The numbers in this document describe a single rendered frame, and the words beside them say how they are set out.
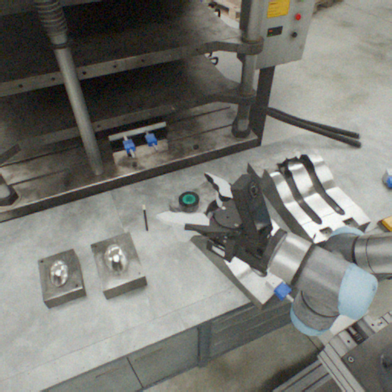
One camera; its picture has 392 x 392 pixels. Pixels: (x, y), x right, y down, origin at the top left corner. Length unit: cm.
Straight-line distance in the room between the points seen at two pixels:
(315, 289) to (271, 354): 150
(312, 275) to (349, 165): 127
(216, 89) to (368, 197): 85
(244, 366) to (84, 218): 113
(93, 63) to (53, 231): 67
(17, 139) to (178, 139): 76
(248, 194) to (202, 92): 119
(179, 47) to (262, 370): 161
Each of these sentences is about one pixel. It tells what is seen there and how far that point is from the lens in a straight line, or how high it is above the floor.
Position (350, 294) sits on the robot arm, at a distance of 55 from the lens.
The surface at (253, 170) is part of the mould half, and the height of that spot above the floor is 85.
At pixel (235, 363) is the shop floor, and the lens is 200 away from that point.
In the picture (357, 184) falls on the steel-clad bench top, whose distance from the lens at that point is 170.
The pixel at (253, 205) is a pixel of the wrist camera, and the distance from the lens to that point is 53.
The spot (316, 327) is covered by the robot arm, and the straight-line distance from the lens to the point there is 65.
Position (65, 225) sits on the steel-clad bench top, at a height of 80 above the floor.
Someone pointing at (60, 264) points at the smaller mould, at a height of 85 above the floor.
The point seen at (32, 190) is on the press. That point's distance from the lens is 170.
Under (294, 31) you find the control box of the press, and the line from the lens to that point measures 182.
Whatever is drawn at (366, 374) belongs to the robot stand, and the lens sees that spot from 99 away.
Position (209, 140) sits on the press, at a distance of 178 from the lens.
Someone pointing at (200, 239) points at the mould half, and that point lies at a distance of 126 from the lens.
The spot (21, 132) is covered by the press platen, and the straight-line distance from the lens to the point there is 160.
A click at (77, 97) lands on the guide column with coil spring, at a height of 120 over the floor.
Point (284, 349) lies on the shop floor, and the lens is 206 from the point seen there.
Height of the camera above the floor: 192
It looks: 49 degrees down
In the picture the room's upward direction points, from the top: straight up
